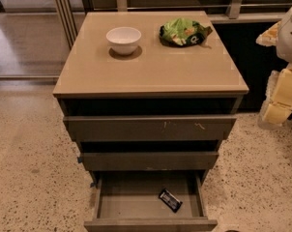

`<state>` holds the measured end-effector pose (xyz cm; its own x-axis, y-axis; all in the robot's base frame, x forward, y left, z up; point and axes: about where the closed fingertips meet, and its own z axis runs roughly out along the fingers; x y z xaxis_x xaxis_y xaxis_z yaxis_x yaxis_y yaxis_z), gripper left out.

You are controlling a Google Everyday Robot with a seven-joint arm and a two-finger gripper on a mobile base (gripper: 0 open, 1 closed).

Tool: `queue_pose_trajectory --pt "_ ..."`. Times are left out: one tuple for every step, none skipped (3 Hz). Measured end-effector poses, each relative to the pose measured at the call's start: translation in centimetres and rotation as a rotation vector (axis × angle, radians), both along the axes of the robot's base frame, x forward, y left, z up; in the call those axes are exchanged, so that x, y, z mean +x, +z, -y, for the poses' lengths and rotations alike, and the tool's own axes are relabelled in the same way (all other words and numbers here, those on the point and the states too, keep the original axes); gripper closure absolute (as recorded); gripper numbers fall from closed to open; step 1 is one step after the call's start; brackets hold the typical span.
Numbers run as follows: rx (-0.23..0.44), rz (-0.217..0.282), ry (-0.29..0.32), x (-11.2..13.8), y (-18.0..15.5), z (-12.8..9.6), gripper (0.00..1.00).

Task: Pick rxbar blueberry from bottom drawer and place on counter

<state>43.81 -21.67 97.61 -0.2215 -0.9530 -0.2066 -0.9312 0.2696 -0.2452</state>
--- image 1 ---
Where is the top grey drawer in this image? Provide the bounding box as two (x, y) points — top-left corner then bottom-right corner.
(64, 115), (236, 142)

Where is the green chip bag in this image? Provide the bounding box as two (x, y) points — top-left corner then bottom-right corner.
(159, 17), (213, 47)

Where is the blueberry rxbar dark wrapper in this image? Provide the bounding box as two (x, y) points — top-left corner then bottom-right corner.
(159, 188), (183, 213)

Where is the bottom open grey drawer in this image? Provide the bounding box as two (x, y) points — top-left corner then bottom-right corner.
(84, 171), (218, 232)

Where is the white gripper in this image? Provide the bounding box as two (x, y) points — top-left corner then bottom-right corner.
(255, 20), (292, 128)

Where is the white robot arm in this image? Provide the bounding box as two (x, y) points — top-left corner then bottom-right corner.
(256, 7), (292, 129)

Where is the middle grey drawer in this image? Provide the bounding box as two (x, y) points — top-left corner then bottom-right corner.
(79, 152), (219, 171)

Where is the white ceramic bowl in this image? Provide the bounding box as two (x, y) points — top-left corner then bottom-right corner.
(106, 27), (141, 55)

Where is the grey drawer cabinet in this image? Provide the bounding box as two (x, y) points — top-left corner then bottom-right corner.
(52, 11), (250, 232)

